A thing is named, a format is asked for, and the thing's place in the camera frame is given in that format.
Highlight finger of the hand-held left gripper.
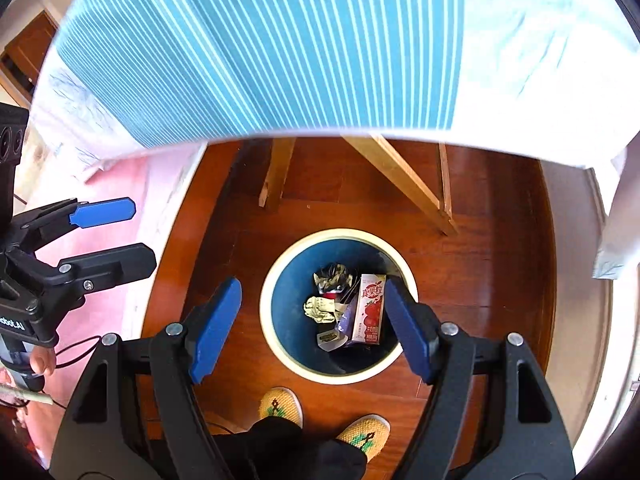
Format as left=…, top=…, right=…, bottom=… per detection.
left=12, top=197, right=137, bottom=248
left=35, top=242, right=157, bottom=302

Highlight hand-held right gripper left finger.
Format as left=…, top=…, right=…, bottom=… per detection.
left=50, top=276, right=242, bottom=480

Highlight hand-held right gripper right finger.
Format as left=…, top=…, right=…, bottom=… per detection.
left=384, top=277, right=576, bottom=480

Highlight red juice carton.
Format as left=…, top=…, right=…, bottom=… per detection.
left=351, top=273, right=387, bottom=346

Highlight blue trash bin white rim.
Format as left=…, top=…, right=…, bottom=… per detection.
left=259, top=228, right=420, bottom=386

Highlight black wrapper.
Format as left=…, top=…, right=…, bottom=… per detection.
left=313, top=262, right=362, bottom=296

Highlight person's left hand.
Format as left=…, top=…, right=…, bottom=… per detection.
left=29, top=346, right=57, bottom=376

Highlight yellow knitted slipper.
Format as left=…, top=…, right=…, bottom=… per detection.
left=336, top=414, right=392, bottom=463
left=258, top=387, right=304, bottom=429

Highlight person's left leg black trousers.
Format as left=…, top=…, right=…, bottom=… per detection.
left=215, top=416, right=311, bottom=480

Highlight dark wooden door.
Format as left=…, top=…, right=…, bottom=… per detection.
left=0, top=10, right=61, bottom=96

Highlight blue striped leaf-print tablecloth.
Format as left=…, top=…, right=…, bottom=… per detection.
left=27, top=0, right=640, bottom=281

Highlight black cable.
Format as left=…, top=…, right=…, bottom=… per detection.
left=12, top=335, right=101, bottom=411

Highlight wooden folding table frame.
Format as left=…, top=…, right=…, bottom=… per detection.
left=258, top=132, right=460, bottom=237

